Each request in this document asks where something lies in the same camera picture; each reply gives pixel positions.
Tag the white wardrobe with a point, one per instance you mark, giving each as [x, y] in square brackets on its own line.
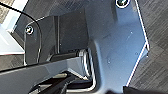
[10, 40]

